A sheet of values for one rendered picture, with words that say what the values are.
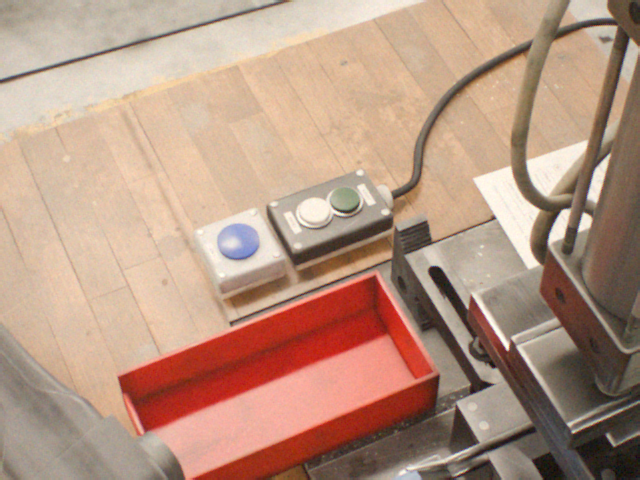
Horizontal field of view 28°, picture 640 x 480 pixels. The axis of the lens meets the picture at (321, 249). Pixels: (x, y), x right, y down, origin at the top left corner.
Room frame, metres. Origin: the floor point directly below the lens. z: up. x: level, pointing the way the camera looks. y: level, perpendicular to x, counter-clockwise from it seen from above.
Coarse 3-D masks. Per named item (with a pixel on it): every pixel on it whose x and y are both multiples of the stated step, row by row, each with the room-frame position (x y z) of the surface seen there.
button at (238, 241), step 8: (232, 224) 0.73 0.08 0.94; (240, 224) 0.73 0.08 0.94; (224, 232) 0.72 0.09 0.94; (232, 232) 0.72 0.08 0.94; (240, 232) 0.72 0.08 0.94; (248, 232) 0.72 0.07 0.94; (256, 232) 0.72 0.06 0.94; (224, 240) 0.71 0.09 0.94; (232, 240) 0.71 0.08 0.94; (240, 240) 0.71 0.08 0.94; (248, 240) 0.71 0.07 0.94; (256, 240) 0.71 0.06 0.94; (224, 248) 0.70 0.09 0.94; (232, 248) 0.70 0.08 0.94; (240, 248) 0.70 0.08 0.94; (248, 248) 0.70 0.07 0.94; (256, 248) 0.70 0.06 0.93; (232, 256) 0.70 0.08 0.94; (240, 256) 0.70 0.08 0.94; (248, 256) 0.70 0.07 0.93
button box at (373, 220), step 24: (576, 24) 1.03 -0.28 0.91; (600, 24) 1.04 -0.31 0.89; (528, 48) 0.99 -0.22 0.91; (480, 72) 0.95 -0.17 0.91; (432, 120) 0.88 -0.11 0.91; (360, 168) 0.80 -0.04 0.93; (312, 192) 0.77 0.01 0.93; (360, 192) 0.77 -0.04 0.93; (384, 192) 0.78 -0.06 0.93; (288, 216) 0.75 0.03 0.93; (336, 216) 0.75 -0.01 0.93; (360, 216) 0.75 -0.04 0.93; (384, 216) 0.75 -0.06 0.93; (288, 240) 0.72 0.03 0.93; (312, 240) 0.72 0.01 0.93; (336, 240) 0.72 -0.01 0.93; (360, 240) 0.73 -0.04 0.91; (312, 264) 0.71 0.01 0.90
